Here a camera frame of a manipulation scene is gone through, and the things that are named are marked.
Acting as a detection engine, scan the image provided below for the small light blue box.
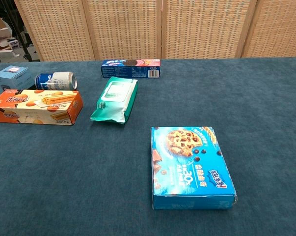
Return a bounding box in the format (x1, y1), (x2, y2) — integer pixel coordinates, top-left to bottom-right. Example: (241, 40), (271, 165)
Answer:
(0, 65), (36, 91)

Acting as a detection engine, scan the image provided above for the blue pink sandwich cookie box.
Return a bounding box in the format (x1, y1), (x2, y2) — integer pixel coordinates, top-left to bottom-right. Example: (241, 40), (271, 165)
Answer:
(101, 59), (161, 79)

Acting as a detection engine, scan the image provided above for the blue chocolate chip cookie box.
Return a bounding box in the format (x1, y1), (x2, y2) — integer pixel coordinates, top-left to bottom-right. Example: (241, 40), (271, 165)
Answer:
(151, 126), (238, 210)

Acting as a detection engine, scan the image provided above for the orange egg roll biscuit box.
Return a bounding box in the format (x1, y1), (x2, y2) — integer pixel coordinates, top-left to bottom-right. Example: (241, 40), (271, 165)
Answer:
(0, 89), (84, 126)

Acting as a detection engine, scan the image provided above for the white flat cardboard box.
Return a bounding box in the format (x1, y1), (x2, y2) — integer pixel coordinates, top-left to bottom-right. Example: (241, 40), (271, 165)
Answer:
(0, 46), (21, 62)

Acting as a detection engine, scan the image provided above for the white open cardboard box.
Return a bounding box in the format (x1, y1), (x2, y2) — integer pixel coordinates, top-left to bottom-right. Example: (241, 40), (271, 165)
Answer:
(0, 11), (13, 38)

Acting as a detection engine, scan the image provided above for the green wet wipes pack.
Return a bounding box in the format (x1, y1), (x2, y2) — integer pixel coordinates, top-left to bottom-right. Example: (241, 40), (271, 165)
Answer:
(90, 76), (138, 125)

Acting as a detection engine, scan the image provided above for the rattan folding screen panel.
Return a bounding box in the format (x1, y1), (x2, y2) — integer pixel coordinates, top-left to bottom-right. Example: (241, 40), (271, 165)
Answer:
(161, 0), (258, 59)
(241, 0), (296, 59)
(14, 0), (96, 62)
(82, 0), (163, 61)

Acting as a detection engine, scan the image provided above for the dark teal felt table cover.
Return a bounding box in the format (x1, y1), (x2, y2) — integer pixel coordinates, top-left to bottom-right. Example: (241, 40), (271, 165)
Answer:
(0, 57), (296, 236)

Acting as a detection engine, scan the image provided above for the blue and white drink can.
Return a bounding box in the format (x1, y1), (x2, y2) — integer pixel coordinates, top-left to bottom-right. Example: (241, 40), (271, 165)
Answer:
(35, 71), (78, 91)

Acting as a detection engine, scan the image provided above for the black tripod stand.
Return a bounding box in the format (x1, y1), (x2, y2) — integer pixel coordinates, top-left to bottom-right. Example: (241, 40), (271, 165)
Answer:
(12, 23), (40, 62)

